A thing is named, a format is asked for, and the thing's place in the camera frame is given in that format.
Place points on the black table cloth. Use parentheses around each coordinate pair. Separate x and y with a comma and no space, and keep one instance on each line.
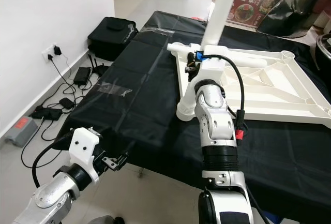
(160,131)

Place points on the black carry bag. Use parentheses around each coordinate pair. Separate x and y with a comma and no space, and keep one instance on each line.
(111,38)

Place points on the yellow rubber band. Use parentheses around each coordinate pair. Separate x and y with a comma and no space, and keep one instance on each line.
(192,68)

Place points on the red food poster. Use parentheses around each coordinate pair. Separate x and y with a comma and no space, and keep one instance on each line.
(258,6)

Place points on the red floor object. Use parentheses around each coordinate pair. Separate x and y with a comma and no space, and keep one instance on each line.
(196,18)

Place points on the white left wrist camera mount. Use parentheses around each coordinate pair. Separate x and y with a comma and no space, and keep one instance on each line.
(84,146)

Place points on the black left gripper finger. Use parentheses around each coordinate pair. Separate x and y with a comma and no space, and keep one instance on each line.
(123,155)

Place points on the black wall plug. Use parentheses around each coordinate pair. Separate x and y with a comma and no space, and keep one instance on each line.
(57,50)

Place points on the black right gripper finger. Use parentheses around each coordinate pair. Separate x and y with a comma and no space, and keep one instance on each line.
(191,58)

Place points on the small black power adapter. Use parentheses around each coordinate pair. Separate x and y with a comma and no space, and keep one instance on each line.
(66,103)

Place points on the clear tape strip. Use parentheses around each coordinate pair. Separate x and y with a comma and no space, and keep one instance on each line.
(158,29)
(114,89)

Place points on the grey box red label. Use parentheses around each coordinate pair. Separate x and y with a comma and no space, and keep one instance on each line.
(23,131)

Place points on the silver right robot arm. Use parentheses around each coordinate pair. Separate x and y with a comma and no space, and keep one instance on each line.
(217,120)

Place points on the black power strip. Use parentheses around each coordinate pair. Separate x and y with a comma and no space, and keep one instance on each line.
(47,113)

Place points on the white plastic table leg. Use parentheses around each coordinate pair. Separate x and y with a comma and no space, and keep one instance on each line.
(178,49)
(225,6)

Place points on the white plastic table top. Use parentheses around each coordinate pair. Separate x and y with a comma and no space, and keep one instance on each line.
(279,87)

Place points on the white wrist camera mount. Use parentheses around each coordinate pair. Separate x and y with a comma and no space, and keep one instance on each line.
(214,69)
(84,146)

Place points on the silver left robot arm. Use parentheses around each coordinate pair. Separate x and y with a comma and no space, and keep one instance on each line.
(51,195)

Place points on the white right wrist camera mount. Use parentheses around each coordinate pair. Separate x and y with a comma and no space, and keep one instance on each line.
(214,69)

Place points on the black shiny plastic bag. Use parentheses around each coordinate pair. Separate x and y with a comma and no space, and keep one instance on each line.
(300,12)

